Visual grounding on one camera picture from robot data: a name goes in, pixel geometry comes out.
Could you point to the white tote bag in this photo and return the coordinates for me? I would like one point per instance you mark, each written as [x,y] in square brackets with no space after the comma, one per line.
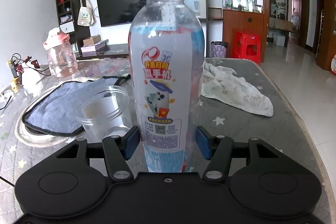
[85,17]

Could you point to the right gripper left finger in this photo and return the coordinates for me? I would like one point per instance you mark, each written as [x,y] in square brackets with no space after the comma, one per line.
[117,151]

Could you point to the clear plastic cup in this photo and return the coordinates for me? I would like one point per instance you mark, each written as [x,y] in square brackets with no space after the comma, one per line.
[104,111]

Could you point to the red plastic stool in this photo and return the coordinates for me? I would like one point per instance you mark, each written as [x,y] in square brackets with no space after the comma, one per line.
[247,46]

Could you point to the pink lidded clear jug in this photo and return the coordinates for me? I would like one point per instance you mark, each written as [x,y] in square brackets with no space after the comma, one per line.
[61,58]

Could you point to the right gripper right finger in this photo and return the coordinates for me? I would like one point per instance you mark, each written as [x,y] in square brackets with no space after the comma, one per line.
[217,150]

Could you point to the black flat television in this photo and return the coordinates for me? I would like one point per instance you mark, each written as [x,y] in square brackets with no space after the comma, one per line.
[113,12]

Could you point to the white crumpled towel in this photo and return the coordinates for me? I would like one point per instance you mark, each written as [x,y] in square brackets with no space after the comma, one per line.
[223,84]

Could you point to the grey star table cover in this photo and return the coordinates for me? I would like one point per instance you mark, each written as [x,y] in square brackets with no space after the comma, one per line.
[285,130]

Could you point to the stacked boxes on stand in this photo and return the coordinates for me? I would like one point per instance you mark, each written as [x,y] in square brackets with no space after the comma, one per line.
[93,45]

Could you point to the clear labelled drink bottle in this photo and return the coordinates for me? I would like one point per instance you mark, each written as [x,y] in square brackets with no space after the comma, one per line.
[167,45]

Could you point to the purple patterned bin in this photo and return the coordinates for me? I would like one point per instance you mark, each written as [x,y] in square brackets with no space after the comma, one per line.
[219,49]

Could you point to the blue cloth black trim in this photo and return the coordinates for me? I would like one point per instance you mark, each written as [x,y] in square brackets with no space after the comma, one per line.
[53,114]

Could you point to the dark wall shelf unit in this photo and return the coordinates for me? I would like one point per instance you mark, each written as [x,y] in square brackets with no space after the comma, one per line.
[67,12]

